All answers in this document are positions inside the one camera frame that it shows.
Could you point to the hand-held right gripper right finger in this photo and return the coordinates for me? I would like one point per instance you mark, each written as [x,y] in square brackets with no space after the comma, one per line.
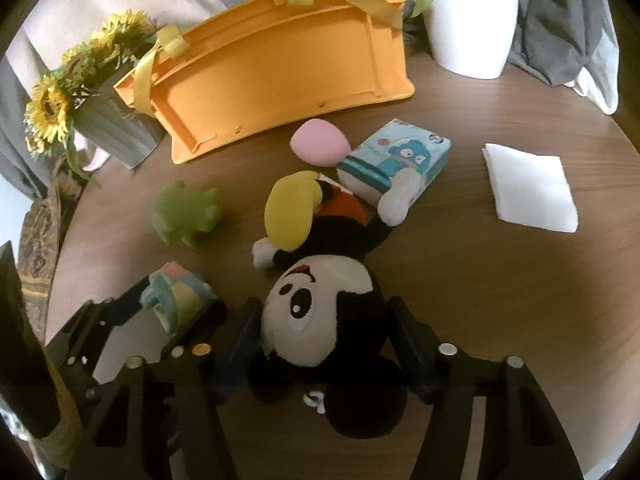
[411,347]

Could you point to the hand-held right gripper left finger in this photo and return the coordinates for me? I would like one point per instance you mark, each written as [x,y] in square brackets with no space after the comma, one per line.
[246,337]

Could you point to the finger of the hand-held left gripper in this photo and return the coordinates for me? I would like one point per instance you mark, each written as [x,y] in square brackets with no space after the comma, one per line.
[202,325]
[112,312]

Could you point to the pastel squishy toy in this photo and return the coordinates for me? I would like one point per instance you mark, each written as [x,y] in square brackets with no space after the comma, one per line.
[182,295]

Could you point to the black and white mouse plush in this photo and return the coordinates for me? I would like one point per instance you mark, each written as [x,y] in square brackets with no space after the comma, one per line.
[320,310]

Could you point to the blue printed tissue pack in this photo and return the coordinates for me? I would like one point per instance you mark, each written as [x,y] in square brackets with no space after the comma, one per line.
[400,155]

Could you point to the white paper napkin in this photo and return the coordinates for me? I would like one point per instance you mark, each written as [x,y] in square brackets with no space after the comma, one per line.
[532,190]

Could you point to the pink makeup sponge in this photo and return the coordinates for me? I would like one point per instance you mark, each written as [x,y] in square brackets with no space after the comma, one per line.
[320,142]

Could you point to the orange plastic storage box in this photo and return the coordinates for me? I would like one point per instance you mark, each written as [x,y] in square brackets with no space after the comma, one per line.
[280,75]

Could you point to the patterned brown fabric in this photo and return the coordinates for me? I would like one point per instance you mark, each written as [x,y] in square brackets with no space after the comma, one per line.
[37,240]

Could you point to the green squishy animal toy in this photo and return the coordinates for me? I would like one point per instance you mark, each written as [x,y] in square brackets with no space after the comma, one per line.
[182,212]

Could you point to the grey ribbed vase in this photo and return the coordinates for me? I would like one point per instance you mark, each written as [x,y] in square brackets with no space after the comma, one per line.
[115,130]

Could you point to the artificial sunflower bouquet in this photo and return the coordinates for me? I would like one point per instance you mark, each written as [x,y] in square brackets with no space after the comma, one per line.
[47,110]

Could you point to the white ribbed plant pot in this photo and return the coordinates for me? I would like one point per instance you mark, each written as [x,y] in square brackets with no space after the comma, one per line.
[470,25]

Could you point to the white cloth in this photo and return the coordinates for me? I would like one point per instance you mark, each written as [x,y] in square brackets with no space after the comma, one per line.
[602,75]

